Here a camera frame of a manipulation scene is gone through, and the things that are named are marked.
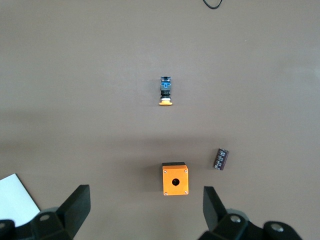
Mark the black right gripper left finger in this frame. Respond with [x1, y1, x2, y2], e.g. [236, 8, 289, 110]
[0, 184, 91, 240]

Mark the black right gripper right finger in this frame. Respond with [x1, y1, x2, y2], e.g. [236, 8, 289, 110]
[198, 186, 305, 240]

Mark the orange capped push button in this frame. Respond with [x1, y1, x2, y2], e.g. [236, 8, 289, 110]
[158, 75, 174, 107]

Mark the white drawer cabinet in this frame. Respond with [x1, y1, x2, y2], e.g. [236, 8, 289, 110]
[0, 173, 41, 228]

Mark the dark cylindrical capacitor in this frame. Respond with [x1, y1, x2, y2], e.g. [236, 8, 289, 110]
[213, 148, 230, 171]

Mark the orange button enclosure box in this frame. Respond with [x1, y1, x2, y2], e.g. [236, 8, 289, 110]
[161, 162, 190, 197]

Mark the thin black looped cable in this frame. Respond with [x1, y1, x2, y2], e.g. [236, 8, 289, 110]
[201, 0, 225, 10]

